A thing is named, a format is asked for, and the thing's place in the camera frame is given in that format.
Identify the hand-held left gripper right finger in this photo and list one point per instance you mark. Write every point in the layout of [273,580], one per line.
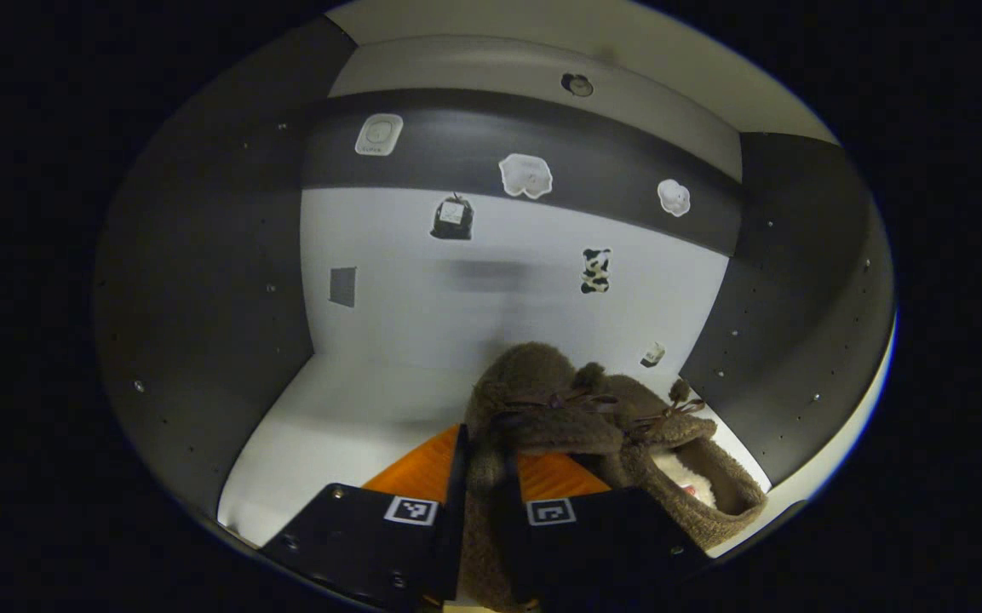
[601,545]

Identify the white shoe cabinet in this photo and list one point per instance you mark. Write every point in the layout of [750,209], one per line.
[422,306]

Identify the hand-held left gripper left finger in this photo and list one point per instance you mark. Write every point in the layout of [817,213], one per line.
[456,545]

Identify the brown fuzzy shoe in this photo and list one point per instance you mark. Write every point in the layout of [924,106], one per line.
[533,383]
[712,494]

